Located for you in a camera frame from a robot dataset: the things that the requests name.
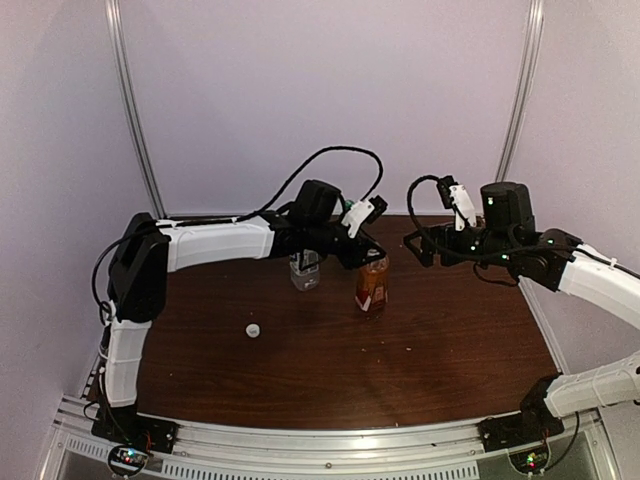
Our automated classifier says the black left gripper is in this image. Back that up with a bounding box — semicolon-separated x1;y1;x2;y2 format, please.
307;220;387;270

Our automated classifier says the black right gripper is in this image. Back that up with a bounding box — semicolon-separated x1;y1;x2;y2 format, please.
404;221;518;268

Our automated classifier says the orange tea bottle red label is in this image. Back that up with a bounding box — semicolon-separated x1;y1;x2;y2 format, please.
355;256;390;319

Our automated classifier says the white bottle cap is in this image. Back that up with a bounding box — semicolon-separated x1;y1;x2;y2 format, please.
245;323;261;339

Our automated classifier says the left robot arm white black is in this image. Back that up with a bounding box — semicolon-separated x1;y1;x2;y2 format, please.
100;180;387;444

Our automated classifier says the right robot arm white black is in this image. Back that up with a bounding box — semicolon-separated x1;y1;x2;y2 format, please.
403;175;639;442

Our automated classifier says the clear water bottle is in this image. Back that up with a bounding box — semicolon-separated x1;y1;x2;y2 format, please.
289;250;320;292

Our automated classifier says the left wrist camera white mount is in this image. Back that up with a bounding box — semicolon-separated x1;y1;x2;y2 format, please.
341;196;388;238

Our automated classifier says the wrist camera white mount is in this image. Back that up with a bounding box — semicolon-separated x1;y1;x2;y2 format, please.
341;196;388;238
436;175;477;231

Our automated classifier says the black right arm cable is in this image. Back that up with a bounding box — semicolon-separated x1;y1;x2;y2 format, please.
407;174;451;236

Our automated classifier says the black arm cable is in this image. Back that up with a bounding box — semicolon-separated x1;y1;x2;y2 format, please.
234;145;385;224
407;174;451;236

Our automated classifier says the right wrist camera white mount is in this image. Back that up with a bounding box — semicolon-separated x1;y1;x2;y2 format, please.
436;175;477;231

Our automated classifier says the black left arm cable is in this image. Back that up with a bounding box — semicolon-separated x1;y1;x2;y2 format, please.
234;145;385;224

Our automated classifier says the right aluminium frame post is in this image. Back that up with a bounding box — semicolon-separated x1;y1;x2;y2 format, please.
495;0;544;182

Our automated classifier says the aluminium frame post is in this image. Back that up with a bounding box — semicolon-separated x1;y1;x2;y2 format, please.
495;0;544;182
104;0;167;218

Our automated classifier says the front aluminium rail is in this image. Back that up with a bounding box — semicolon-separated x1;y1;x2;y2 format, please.
35;396;621;479

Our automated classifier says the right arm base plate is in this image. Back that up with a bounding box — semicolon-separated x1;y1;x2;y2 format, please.
477;409;564;452

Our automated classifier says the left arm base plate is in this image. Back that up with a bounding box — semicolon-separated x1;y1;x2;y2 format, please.
91;408;178;454

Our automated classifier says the left aluminium frame post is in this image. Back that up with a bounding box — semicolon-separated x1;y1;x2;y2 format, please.
104;0;167;218

